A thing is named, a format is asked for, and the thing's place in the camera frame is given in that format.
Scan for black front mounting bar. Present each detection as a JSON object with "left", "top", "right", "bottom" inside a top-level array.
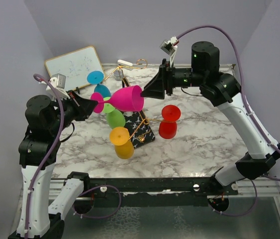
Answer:
[{"left": 66, "top": 170, "right": 239, "bottom": 209}]

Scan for red wine glass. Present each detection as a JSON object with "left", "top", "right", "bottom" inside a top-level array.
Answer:
[{"left": 159, "top": 105, "right": 181, "bottom": 139}]

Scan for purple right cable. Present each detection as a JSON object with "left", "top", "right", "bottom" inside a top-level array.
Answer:
[{"left": 174, "top": 24, "right": 280, "bottom": 217}]

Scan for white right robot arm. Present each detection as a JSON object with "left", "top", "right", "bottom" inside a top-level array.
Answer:
[{"left": 141, "top": 41, "right": 280, "bottom": 195}]

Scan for gold wire glass rack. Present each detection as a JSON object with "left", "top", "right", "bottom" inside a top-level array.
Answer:
[{"left": 102, "top": 58, "right": 164, "bottom": 144}]

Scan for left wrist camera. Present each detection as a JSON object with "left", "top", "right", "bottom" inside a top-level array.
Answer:
[{"left": 49, "top": 74, "right": 69, "bottom": 100}]

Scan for small framed whiteboard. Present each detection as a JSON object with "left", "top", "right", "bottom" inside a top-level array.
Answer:
[{"left": 45, "top": 46, "right": 104, "bottom": 91}]

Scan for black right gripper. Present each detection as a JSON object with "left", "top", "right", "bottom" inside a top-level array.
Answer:
[{"left": 140, "top": 59, "right": 204, "bottom": 100}]

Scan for white marker eraser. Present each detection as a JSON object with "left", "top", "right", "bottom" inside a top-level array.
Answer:
[{"left": 117, "top": 59, "right": 133, "bottom": 67}]

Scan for blue wine glass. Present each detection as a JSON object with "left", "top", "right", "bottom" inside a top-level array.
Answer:
[{"left": 87, "top": 71, "right": 111, "bottom": 98}]

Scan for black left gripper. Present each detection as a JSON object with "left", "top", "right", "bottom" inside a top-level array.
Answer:
[{"left": 50, "top": 89, "right": 99, "bottom": 134}]

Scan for orange wine glass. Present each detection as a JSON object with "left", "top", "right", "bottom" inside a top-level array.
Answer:
[{"left": 109, "top": 126, "right": 134, "bottom": 159}]

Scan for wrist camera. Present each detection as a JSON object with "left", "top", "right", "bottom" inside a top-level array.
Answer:
[
  {"left": 160, "top": 36, "right": 179, "bottom": 67},
  {"left": 49, "top": 74, "right": 69, "bottom": 100}
]

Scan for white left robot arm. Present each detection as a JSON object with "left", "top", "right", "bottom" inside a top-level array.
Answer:
[{"left": 9, "top": 92, "right": 97, "bottom": 239}]

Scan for black patterned rack base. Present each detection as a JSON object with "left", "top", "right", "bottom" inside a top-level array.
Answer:
[{"left": 121, "top": 77, "right": 157, "bottom": 150}]

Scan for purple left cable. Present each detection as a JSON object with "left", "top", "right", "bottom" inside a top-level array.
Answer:
[{"left": 22, "top": 73, "right": 123, "bottom": 239}]

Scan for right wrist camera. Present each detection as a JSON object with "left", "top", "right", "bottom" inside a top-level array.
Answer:
[{"left": 160, "top": 36, "right": 179, "bottom": 67}]

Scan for green wine glass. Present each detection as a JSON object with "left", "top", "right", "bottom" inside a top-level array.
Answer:
[{"left": 100, "top": 103, "right": 126, "bottom": 129}]

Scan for purple cable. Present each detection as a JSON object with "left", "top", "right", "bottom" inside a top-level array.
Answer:
[
  {"left": 22, "top": 73, "right": 123, "bottom": 239},
  {"left": 174, "top": 24, "right": 280, "bottom": 217}
]

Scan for magenta wine glass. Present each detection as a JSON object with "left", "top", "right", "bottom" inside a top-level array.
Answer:
[{"left": 91, "top": 85, "right": 144, "bottom": 113}]

